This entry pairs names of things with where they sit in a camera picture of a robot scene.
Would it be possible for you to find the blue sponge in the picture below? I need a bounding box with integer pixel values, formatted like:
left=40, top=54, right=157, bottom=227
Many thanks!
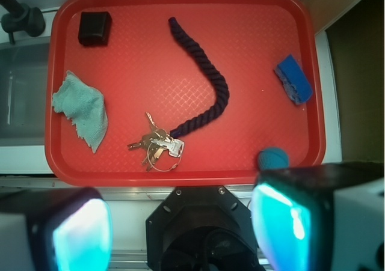
left=274, top=55, right=313, bottom=105

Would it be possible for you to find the dark purple twisted rope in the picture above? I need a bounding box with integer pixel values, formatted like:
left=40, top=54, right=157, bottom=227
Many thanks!
left=167, top=16, right=230, bottom=139

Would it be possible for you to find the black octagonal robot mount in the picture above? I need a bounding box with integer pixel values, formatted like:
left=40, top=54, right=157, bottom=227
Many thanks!
left=146, top=186, right=264, bottom=270

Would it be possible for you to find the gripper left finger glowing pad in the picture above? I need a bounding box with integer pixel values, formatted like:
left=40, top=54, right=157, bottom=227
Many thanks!
left=1, top=187, right=112, bottom=270

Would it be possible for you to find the light blue knitted cloth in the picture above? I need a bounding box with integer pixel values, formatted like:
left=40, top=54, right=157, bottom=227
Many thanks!
left=52, top=70, right=108, bottom=153

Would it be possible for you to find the blue ball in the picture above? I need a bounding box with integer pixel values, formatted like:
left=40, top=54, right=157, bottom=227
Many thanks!
left=257, top=147, right=289, bottom=171

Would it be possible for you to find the bunch of metal keys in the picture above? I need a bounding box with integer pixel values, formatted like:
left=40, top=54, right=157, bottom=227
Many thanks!
left=127, top=112, right=185, bottom=172

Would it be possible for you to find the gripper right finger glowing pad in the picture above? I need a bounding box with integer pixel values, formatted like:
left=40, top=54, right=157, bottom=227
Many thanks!
left=250, top=162, right=384, bottom=270

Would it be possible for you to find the red plastic tray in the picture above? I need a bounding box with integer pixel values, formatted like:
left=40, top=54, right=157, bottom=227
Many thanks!
left=45, top=0, right=325, bottom=186

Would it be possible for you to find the small black box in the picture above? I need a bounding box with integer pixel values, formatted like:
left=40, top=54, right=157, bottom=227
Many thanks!
left=78, top=11, right=112, bottom=46

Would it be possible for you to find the metal sink basin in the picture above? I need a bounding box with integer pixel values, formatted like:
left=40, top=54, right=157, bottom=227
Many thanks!
left=1, top=42, right=49, bottom=147

